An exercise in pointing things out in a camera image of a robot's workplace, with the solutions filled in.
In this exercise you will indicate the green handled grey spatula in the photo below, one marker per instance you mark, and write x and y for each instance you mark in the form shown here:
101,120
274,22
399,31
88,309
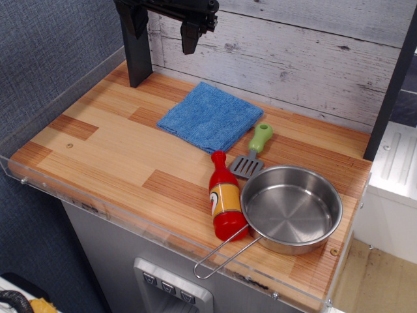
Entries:
246,166

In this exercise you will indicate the grey cabinet with dispenser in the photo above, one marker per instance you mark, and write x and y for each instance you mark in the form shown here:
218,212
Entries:
138,274

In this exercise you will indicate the dark left support post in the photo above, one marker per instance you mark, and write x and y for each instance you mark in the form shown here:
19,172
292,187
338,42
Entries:
137,51

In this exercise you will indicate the dark support post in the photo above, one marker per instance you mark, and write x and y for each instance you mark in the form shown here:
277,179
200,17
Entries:
137,51
398,77

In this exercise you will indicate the clear acrylic table guard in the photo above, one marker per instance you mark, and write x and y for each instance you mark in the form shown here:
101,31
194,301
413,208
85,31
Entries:
81,132

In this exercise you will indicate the blue folded cloth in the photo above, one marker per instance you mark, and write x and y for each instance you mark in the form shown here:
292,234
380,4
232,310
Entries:
210,119

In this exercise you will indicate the stainless steel pan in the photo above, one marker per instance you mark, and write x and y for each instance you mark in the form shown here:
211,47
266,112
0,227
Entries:
289,210

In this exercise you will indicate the red toy sauce bottle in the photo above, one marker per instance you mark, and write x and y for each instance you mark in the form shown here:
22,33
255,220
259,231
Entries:
224,196

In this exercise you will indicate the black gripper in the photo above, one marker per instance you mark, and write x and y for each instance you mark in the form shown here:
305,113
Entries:
203,11

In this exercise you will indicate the white ribbed side counter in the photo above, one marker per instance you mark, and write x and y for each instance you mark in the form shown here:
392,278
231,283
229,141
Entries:
386,218

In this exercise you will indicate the dark right support post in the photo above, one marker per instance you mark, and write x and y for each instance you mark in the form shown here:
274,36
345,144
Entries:
398,77

